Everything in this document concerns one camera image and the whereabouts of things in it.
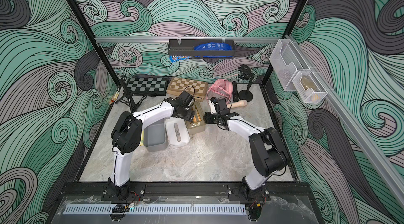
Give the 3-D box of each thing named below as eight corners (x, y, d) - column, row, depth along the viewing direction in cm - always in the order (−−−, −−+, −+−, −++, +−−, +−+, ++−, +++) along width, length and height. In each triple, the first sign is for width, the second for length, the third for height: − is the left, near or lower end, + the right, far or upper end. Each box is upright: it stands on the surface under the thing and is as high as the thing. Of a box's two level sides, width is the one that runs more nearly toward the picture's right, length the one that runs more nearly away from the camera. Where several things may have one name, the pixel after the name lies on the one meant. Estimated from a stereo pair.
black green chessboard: (127, 95, 116) (124, 91, 112) (133, 80, 127) (131, 76, 123) (165, 95, 116) (164, 91, 112) (168, 80, 127) (167, 76, 123)
